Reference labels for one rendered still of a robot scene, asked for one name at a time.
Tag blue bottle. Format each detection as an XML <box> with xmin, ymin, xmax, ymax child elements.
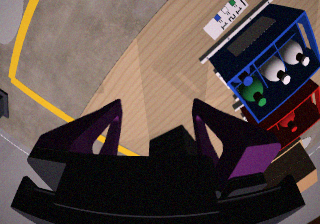
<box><xmin>232</xmin><ymin>66</ymin><xmax>253</xmax><ymax>86</ymax></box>

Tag blue plastic crate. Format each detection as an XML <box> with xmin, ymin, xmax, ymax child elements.
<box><xmin>208</xmin><ymin>3</ymin><xmax>320</xmax><ymax>123</ymax></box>

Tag white paper pick list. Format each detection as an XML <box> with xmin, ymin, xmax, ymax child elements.
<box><xmin>203</xmin><ymin>0</ymin><xmax>248</xmax><ymax>40</ymax></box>

